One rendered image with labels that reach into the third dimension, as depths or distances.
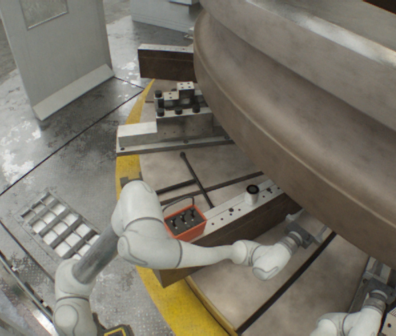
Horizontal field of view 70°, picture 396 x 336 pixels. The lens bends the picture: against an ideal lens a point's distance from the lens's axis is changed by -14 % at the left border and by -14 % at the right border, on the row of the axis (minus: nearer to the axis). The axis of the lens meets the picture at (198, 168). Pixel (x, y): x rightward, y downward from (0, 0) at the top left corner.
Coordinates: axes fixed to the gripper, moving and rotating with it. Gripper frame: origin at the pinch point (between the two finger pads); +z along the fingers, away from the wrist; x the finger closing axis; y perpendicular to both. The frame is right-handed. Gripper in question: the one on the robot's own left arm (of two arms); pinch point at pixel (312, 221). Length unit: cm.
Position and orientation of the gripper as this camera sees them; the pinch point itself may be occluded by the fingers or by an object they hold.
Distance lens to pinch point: 150.8
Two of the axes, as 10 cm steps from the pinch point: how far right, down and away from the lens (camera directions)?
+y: 0.0, -7.0, -7.2
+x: -6.7, -5.3, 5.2
